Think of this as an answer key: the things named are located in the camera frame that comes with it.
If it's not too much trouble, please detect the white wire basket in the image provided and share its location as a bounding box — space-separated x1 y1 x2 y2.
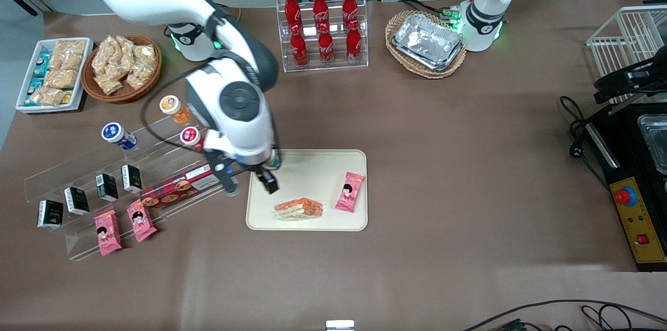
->
586 5 667 107

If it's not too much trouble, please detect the black base cable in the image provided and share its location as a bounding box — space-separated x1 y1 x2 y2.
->
399 0 454 15

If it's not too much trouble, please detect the white rectangular snack tray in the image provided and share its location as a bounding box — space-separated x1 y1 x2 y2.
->
16 38 94 114

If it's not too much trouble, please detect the clear acrylic stepped display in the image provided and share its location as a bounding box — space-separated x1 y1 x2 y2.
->
23 107 233 261

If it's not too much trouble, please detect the red capped small bottle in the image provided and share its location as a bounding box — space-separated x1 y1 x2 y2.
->
180 127 207 153

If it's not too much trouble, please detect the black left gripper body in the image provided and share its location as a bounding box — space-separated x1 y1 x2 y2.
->
625 59 667 95

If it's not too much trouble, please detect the black power cable with plug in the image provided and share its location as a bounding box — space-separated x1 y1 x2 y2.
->
559 95 610 191

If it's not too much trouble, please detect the clear acrylic bottle rack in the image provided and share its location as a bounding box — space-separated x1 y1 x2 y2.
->
276 0 369 73

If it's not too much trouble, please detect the metal tray in machine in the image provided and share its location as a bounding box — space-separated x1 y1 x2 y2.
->
637 114 667 175

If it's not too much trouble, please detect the aluminium foil tray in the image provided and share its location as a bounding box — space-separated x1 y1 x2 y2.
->
392 34 464 72
396 13 463 64

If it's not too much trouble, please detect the red plaid cookie box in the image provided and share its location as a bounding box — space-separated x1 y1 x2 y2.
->
140 160 229 210

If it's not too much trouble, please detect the clear bag of crisps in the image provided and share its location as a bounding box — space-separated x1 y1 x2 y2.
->
126 63 156 90
94 73 123 95
52 39 88 69
44 68 79 89
133 44 157 67
26 86 66 107
116 36 137 72
93 38 118 73

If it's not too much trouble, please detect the plastic triangle sandwich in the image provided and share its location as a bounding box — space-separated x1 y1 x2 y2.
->
273 198 326 222

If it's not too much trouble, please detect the orange capped small bottle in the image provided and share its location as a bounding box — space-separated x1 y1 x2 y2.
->
159 95 191 124

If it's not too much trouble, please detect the looped black cable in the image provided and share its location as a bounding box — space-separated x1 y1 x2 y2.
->
581 304 628 331

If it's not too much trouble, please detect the light wicker basket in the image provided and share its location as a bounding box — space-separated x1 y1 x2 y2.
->
385 10 467 79

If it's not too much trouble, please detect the blue capped small bottle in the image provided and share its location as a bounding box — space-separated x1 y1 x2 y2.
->
102 122 138 151

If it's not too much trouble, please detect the beige plastic serving tray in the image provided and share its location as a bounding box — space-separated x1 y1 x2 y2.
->
246 150 368 231

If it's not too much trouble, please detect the brown wicker snack basket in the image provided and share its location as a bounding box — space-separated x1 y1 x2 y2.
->
81 35 162 103

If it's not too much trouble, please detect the black sealing machine yellow panel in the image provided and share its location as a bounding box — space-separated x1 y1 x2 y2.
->
584 102 667 273

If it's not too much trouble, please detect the pink cartoon snack pack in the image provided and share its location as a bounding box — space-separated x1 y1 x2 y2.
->
94 210 122 256
126 199 157 243
335 171 365 213

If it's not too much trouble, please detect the long black cable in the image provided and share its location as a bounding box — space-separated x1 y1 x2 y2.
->
461 300 667 331

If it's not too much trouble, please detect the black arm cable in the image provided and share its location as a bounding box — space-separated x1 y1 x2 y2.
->
140 63 212 153

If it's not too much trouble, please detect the small black drink carton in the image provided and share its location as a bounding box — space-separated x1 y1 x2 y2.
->
64 187 90 216
121 164 144 194
95 173 119 202
36 200 64 230

